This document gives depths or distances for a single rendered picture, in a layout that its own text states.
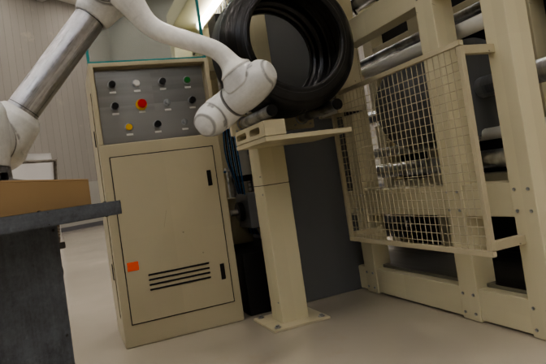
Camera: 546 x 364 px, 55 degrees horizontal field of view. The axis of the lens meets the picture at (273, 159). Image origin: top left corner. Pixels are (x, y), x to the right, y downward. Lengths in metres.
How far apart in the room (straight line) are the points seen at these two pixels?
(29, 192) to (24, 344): 0.38
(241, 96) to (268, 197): 0.87
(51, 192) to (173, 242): 1.06
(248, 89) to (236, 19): 0.53
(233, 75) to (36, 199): 0.62
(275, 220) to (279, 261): 0.18
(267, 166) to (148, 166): 0.55
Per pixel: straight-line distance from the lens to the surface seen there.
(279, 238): 2.33
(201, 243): 2.47
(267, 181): 2.31
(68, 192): 1.51
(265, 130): 1.93
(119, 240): 2.42
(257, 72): 1.50
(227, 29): 2.00
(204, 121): 1.55
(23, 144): 1.76
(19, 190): 1.42
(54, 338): 1.58
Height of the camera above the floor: 0.65
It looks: 2 degrees up
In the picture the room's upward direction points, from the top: 8 degrees counter-clockwise
